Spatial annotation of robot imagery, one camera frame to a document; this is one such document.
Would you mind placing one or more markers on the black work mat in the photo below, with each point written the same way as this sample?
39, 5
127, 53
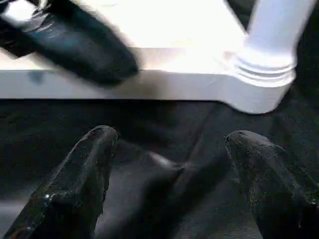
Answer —
164, 164

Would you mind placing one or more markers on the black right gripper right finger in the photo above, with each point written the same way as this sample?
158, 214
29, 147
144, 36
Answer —
279, 189

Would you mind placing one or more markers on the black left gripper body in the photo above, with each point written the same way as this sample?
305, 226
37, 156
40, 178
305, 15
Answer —
20, 25

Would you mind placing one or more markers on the white plastic table top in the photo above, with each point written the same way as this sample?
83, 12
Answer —
174, 45

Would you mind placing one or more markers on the white plastic table leg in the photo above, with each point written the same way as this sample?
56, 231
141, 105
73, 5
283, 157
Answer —
271, 45

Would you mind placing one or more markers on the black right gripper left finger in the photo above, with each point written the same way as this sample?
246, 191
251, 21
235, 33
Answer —
70, 194

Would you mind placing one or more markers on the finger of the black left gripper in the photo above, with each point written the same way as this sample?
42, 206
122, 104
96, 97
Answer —
84, 45

